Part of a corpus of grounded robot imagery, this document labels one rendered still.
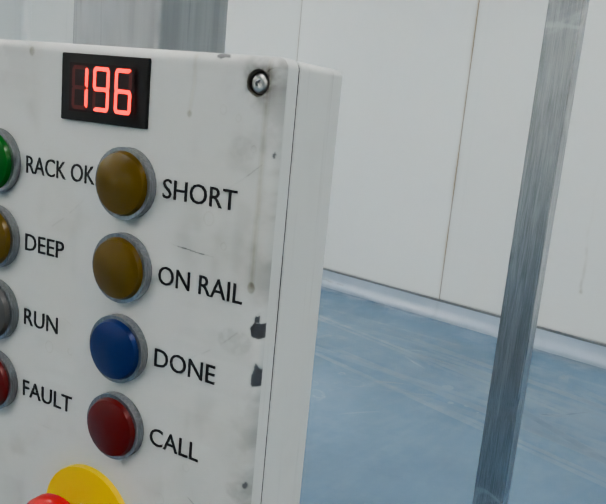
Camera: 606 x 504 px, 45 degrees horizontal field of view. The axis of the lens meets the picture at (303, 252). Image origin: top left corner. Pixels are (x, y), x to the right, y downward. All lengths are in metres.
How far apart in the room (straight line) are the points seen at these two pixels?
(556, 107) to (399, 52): 2.88
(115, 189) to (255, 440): 0.12
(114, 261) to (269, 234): 0.07
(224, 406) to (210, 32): 0.21
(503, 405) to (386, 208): 2.84
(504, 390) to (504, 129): 2.54
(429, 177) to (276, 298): 3.83
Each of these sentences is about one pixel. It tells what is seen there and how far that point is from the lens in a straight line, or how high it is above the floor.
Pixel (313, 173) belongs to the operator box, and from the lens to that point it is 0.30.
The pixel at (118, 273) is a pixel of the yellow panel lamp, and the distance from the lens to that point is 0.32.
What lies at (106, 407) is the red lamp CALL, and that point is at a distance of 0.34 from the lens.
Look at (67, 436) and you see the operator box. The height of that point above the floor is 0.94.
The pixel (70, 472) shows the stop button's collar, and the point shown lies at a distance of 0.38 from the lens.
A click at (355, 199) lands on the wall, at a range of 4.39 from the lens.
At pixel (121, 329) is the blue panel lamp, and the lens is 0.32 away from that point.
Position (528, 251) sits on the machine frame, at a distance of 1.44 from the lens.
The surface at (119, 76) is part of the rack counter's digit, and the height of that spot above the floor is 1.11.
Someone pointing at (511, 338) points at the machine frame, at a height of 0.69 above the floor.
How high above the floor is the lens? 1.10
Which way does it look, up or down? 12 degrees down
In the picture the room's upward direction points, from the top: 5 degrees clockwise
